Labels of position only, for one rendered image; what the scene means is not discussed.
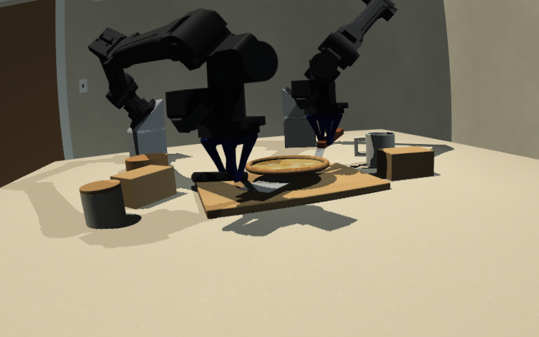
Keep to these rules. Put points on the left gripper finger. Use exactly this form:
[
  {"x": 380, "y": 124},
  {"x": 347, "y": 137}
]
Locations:
[
  {"x": 312, "y": 119},
  {"x": 331, "y": 121}
]

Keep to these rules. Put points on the grey mug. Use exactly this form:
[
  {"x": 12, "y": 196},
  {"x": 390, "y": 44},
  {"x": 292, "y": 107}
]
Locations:
[{"x": 374, "y": 141}]

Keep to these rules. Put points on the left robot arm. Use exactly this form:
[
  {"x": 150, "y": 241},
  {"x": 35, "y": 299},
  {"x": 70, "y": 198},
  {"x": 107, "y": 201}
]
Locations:
[{"x": 340, "y": 50}]

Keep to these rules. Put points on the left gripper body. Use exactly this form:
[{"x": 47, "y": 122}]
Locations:
[{"x": 332, "y": 108}]

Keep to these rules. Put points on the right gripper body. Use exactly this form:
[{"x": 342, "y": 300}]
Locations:
[{"x": 223, "y": 129}]

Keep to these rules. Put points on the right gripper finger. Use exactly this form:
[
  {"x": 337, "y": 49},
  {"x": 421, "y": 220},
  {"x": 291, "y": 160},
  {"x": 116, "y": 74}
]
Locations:
[
  {"x": 210, "y": 146},
  {"x": 229, "y": 147}
]

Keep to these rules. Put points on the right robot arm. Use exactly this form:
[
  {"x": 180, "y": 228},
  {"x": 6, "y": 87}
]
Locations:
[{"x": 202, "y": 37}]

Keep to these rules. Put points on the brown rectangular block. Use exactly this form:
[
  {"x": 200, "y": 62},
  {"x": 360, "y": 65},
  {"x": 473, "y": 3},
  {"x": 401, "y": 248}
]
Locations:
[
  {"x": 403, "y": 163},
  {"x": 146, "y": 185}
]

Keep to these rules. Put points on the round cheese pizza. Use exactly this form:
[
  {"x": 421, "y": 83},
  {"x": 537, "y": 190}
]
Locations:
[{"x": 288, "y": 165}]

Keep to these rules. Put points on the wooden cutting board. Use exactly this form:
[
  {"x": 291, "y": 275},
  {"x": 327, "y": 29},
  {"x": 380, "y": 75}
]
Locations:
[{"x": 220, "y": 199}]

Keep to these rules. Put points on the dark grey cylinder with tan lid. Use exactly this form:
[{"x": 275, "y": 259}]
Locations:
[{"x": 103, "y": 204}]

